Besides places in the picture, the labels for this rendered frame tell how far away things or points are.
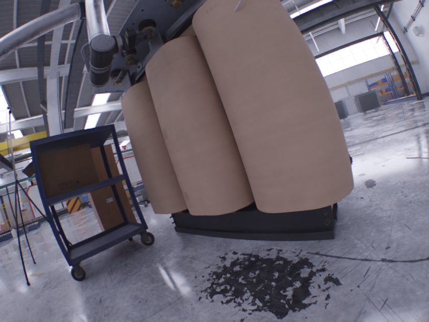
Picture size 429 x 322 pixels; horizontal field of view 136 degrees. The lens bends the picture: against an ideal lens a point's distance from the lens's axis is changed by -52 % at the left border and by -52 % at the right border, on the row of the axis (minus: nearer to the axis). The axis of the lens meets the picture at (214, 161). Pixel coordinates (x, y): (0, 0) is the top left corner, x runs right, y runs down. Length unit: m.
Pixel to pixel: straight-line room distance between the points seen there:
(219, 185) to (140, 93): 0.78
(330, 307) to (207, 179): 0.66
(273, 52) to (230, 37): 0.17
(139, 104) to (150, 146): 0.28
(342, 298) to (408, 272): 0.21
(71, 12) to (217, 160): 1.34
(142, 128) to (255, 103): 0.77
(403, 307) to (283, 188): 0.53
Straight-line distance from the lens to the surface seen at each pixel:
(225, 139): 0.77
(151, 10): 1.16
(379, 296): 0.58
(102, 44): 0.81
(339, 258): 0.70
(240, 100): 0.61
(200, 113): 0.77
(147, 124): 1.14
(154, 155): 1.11
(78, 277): 1.31
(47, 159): 1.30
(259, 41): 0.62
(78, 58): 6.58
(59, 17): 1.43
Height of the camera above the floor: 0.47
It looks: 2 degrees down
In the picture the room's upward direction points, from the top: 19 degrees counter-clockwise
